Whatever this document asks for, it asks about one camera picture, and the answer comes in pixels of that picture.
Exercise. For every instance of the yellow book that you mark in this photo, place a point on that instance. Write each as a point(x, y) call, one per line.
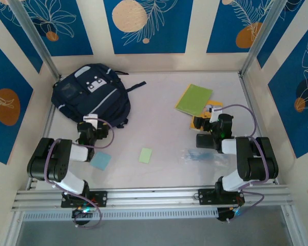
point(192, 126)

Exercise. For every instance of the black pencil case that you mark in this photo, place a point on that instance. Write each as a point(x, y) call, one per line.
point(204, 142)

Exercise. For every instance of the green notebook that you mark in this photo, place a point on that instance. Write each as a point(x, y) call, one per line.
point(193, 100)

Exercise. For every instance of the light blue sticky note pad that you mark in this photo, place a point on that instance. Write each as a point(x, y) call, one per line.
point(101, 161)

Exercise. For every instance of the navy blue student backpack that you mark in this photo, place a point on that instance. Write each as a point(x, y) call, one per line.
point(92, 100)

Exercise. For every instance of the clear plastic bag blue items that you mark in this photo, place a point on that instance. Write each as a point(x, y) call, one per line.
point(197, 155)

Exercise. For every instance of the light green sticky note pad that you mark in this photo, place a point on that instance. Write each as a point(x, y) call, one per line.
point(145, 155)

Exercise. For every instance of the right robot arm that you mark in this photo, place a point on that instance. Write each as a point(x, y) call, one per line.
point(256, 159)

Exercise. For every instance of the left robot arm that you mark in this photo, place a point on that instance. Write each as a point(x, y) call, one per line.
point(41, 159)

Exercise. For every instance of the black connector box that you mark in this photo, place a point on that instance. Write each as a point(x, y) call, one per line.
point(82, 215)
point(227, 215)

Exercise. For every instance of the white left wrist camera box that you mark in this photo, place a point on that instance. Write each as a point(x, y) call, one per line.
point(90, 120)

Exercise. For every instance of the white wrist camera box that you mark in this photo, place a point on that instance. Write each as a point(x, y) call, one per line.
point(90, 120)
point(215, 110)

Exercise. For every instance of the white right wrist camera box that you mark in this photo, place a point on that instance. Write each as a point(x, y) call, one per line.
point(215, 110)

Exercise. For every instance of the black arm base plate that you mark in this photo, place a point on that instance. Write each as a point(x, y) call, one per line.
point(204, 196)
point(101, 198)

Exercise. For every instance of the aluminium mounting rail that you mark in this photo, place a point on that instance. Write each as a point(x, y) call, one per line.
point(154, 198)

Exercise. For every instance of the aluminium frame post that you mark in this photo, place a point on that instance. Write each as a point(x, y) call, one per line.
point(261, 36)
point(33, 38)

